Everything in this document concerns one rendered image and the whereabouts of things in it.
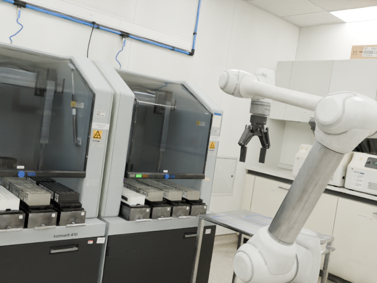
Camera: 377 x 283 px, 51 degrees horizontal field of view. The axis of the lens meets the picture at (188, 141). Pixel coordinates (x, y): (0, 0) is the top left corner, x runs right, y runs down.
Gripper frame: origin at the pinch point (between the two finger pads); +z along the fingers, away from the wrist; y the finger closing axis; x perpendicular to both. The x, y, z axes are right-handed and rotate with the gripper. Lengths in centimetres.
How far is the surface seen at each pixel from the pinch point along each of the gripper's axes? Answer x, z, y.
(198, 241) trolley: 41, 53, 15
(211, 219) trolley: 34, 38, 15
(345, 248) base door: 53, 84, 218
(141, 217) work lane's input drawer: 66, 45, -9
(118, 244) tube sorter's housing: 66, 59, -22
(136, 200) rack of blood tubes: 70, 36, -11
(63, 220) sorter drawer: 66, 44, -55
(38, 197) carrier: 74, 34, -66
